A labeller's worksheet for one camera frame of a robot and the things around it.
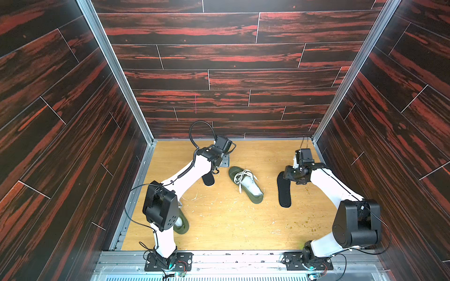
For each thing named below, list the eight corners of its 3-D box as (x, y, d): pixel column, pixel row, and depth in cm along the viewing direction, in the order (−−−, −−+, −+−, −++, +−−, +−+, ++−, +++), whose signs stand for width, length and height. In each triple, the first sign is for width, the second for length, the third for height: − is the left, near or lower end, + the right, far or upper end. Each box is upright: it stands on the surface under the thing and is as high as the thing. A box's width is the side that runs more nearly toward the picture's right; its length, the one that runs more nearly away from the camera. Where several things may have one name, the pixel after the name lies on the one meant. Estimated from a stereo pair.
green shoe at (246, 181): (246, 208, 91) (248, 201, 84) (227, 173, 105) (228, 165, 98) (264, 200, 93) (267, 193, 87) (243, 167, 107) (244, 159, 101)
